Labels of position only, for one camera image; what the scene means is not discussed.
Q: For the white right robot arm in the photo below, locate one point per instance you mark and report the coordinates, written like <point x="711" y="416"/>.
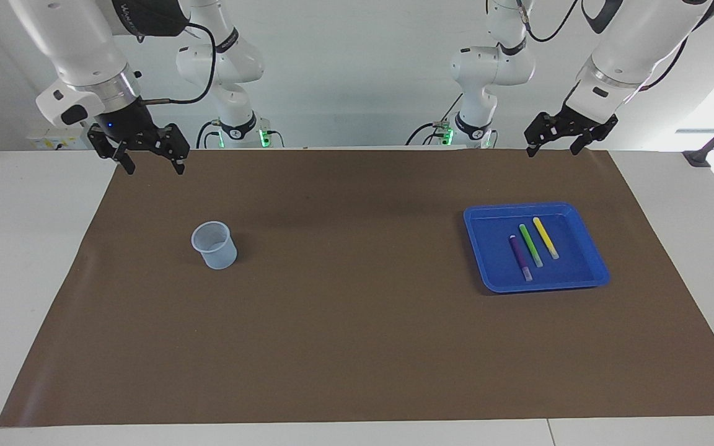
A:
<point x="78" y="37"/>

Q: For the white wall socket box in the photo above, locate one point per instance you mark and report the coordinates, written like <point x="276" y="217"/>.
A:
<point x="53" y="141"/>

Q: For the blue plastic tray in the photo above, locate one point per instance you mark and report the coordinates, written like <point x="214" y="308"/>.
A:
<point x="493" y="260"/>

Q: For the green pen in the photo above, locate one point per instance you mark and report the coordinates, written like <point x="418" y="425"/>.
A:
<point x="530" y="245"/>

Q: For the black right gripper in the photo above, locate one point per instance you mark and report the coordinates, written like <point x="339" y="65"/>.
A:
<point x="127" y="124"/>

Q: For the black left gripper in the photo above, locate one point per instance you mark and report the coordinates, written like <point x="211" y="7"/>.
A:
<point x="577" y="122"/>

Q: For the brown table mat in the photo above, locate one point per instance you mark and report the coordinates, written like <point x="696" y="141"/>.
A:
<point x="357" y="341"/>

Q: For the translucent plastic cup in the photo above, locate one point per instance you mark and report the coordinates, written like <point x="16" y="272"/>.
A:
<point x="220" y="257"/>

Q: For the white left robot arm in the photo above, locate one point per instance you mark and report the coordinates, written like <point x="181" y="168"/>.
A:
<point x="630" y="43"/>

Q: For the yellow pen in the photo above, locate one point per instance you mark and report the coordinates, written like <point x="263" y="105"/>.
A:
<point x="546" y="238"/>

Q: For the purple pen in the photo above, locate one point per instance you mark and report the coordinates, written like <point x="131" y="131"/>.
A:
<point x="520" y="257"/>

